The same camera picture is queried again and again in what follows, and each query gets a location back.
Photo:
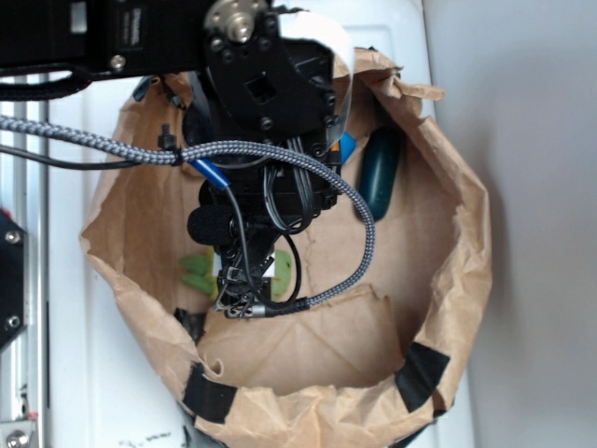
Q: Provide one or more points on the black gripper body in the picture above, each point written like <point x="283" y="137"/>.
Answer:
<point x="266" y="195"/>

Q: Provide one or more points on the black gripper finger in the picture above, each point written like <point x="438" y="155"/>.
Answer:
<point x="241" y="284"/>

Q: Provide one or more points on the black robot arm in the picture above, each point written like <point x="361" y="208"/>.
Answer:
<point x="54" y="49"/>

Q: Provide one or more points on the green plush animal toy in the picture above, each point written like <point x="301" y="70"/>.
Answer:
<point x="200" y="272"/>

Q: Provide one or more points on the black foam microphone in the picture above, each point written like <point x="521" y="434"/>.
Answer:
<point x="210" y="225"/>

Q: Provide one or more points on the blue plastic bottle toy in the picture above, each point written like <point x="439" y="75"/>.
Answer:
<point x="347" y="147"/>

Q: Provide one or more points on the brown paper bag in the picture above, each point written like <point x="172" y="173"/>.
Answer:
<point x="368" y="368"/>

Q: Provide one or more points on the dark green plastic cucumber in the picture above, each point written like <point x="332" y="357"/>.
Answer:
<point x="379" y="169"/>

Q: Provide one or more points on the white plastic bin lid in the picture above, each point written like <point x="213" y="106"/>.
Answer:
<point x="103" y="391"/>

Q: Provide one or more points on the black metal bracket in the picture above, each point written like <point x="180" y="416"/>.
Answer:
<point x="14" y="314"/>

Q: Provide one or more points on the aluminium frame rail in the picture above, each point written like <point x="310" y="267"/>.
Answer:
<point x="25" y="390"/>

